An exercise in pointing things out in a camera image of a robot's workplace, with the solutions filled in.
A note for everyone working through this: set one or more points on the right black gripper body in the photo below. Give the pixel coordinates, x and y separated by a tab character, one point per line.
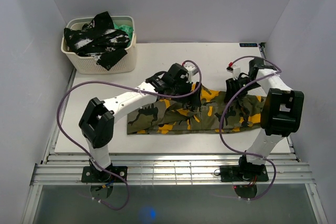
237	85

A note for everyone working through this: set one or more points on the yellow camouflage trousers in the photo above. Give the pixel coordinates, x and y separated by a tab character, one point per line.
170	117

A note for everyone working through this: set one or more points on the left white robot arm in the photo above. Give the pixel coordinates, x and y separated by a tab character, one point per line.
99	117

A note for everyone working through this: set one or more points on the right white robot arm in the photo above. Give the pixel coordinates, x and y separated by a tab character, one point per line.
280	116

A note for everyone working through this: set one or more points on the black white patterned trousers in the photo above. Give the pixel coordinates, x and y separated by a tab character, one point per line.
98	40

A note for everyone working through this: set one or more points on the blue table label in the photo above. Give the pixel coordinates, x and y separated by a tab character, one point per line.
248	44

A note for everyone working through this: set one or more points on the green cloth in basket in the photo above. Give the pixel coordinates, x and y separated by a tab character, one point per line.
126	28

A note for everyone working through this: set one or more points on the white perforated laundry basket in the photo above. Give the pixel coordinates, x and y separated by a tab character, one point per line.
86	65

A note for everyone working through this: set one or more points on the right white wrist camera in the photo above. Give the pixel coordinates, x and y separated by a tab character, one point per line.
234	70

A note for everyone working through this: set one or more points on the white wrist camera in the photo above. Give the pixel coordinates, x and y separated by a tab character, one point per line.
234	70
191	71

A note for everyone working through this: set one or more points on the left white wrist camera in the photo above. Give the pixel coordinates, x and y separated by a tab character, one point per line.
191	71

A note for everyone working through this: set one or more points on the aluminium table edge rail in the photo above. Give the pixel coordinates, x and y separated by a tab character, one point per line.
262	47

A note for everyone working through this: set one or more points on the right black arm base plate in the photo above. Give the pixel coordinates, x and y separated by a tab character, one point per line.
237	174

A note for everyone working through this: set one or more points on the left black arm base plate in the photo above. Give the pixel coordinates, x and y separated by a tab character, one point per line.
91	175

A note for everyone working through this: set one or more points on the aluminium front rail frame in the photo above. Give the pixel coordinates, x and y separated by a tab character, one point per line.
168	169

